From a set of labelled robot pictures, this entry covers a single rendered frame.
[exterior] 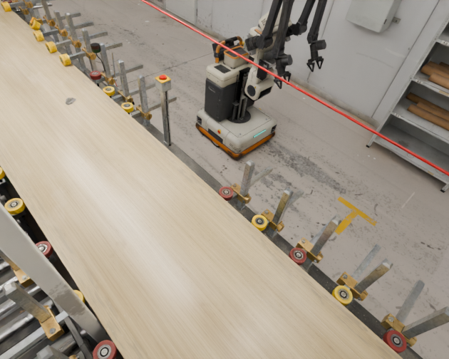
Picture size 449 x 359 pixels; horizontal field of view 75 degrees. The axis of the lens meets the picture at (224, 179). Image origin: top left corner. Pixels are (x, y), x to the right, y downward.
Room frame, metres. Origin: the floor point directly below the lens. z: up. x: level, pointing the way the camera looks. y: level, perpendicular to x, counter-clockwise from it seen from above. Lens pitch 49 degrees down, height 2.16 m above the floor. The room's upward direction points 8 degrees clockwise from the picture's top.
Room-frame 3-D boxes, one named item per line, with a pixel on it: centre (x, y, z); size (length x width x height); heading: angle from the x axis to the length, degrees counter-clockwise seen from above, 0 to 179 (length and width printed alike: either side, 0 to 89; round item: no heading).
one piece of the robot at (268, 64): (2.38, -0.27, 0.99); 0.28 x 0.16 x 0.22; 139
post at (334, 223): (0.74, -0.50, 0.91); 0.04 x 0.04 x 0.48; 50
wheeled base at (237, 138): (2.57, -0.05, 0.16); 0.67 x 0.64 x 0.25; 49
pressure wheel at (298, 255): (0.68, -0.40, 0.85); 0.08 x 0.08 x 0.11
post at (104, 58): (2.04, 1.02, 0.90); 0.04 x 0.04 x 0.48; 50
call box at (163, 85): (1.55, 0.44, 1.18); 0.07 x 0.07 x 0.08; 50
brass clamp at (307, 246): (0.76, -0.49, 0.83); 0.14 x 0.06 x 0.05; 50
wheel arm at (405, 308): (0.51, -0.91, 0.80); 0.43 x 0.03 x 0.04; 140
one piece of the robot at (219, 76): (2.63, 0.02, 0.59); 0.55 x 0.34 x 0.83; 139
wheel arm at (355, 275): (0.67, -0.72, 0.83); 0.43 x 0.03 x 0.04; 140
